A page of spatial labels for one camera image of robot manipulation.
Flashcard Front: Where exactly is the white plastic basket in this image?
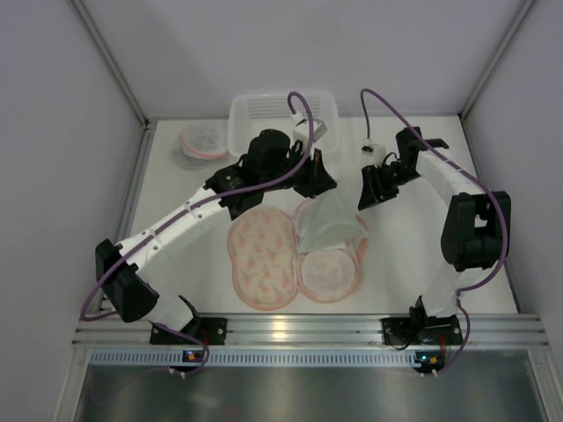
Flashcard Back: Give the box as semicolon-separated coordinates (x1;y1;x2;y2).
227;91;340;157

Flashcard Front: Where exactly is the peach patterned laundry bag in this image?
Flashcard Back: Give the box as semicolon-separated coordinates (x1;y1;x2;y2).
227;200;368;311

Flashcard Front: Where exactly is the light green garment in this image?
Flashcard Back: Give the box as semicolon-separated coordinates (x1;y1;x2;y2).
293;189;368;253

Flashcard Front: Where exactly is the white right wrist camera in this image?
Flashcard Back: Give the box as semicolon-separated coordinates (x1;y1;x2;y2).
361;139;387;168

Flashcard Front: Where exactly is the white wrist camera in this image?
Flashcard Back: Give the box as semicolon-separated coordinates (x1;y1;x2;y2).
361;139;387;168
292;113;327;144

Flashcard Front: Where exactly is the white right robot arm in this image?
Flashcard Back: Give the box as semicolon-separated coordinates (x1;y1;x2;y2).
358;127;511;317

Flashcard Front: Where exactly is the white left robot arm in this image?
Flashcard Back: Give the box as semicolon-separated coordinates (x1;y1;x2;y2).
95;128;337;331

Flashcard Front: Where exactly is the white mesh pink-trimmed laundry bag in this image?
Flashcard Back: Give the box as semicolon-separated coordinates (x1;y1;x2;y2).
170;122;228;170

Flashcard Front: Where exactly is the aluminium frame rail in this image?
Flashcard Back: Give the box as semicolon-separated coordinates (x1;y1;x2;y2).
72;314;549;350

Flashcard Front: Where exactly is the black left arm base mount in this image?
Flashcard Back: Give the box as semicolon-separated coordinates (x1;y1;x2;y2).
150;316;228;346

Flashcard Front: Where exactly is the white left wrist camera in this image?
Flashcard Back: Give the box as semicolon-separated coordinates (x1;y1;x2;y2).
292;113;327;144

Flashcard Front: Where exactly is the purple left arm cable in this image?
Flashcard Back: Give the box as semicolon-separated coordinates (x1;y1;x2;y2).
78;91;314;375

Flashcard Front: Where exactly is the white slotted cable duct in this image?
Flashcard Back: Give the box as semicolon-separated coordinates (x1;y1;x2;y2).
90;348;441;367

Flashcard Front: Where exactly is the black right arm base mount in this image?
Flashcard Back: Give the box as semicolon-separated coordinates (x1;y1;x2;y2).
382;296;463;350

